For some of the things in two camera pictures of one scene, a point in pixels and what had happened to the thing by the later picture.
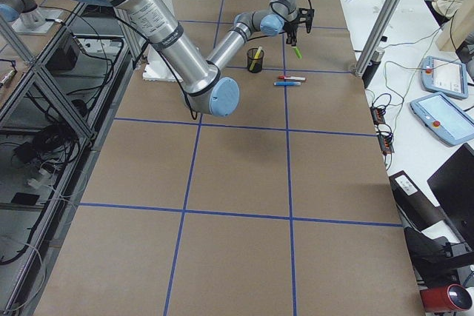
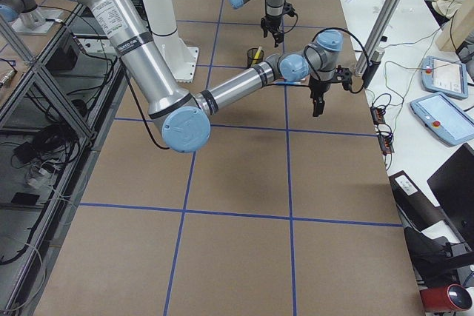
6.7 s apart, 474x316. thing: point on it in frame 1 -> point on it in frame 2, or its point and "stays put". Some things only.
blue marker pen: (287, 83) stays put
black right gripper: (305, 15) -> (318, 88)
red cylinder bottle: (446, 298) stays put
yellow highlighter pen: (255, 58) stays put
